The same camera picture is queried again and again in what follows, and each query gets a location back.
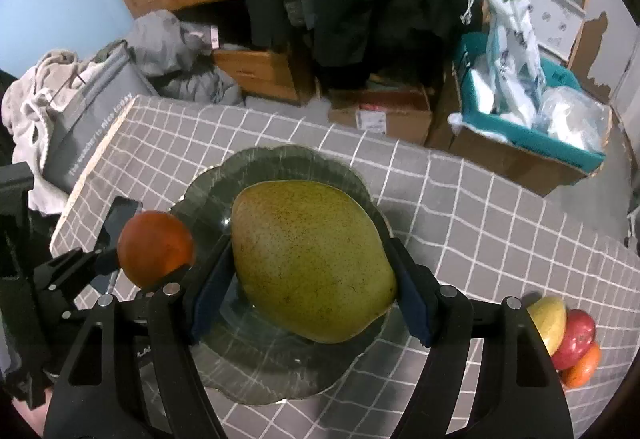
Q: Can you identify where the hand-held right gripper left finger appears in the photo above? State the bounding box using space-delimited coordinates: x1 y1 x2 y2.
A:
42 236 236 439

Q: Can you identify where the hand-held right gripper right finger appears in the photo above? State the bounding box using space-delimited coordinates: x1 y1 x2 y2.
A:
382 236 576 439

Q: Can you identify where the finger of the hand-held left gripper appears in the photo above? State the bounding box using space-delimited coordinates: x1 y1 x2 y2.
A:
47 290 118 321
34 196 144 293

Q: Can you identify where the smooth orange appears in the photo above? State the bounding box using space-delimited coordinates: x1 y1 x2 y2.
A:
560 343 602 389
117 210 196 290

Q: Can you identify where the dark green glass plate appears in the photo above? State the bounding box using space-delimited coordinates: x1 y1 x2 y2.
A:
167 145 396 407

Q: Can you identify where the red apple with yellow patch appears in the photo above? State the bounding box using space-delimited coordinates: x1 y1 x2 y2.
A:
527 295 568 357

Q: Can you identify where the grey checked tablecloth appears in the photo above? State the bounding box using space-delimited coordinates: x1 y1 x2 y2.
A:
50 94 640 439

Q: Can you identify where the grey printed fabric bag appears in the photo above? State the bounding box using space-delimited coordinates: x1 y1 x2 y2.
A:
42 44 161 195

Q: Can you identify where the beige blanket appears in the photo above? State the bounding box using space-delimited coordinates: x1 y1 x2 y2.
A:
0 49 108 215

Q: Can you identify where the grey clothing pile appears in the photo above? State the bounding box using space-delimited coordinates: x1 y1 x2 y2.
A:
125 9 246 107

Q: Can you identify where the brown labelled cardboard box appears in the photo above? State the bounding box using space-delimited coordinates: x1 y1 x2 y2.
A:
327 76 436 145

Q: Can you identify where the teal cardboard box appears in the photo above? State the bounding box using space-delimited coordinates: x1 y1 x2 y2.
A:
447 32 613 197

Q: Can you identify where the wooden drawer box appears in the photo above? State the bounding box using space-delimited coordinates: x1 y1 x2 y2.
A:
212 46 313 107

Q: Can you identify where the white plastic packet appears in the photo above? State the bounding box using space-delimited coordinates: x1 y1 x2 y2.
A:
470 54 501 115

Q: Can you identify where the clear plastic bag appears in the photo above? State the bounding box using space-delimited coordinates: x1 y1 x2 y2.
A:
532 86 611 152

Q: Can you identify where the white printed sack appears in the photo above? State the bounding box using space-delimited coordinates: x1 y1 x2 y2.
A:
450 0 548 127

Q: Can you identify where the white patterned storage box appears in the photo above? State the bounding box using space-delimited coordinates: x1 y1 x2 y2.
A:
530 0 586 65

